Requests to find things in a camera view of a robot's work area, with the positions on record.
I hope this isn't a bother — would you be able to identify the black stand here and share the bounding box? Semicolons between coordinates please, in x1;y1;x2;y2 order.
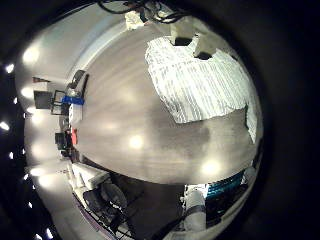
68;69;90;98

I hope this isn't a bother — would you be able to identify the black monitor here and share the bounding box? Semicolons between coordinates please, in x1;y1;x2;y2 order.
33;90;55;110

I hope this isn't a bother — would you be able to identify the black office chair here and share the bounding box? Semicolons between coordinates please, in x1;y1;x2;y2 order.
83;181;129;224

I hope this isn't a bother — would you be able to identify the blue box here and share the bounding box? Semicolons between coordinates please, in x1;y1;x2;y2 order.
61;95;86;106

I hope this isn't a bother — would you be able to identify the white grey striped cloth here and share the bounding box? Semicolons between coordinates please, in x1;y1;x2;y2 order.
144;35;259;144

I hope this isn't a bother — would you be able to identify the red object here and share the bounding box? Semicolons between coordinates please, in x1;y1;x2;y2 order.
70;128;79;146

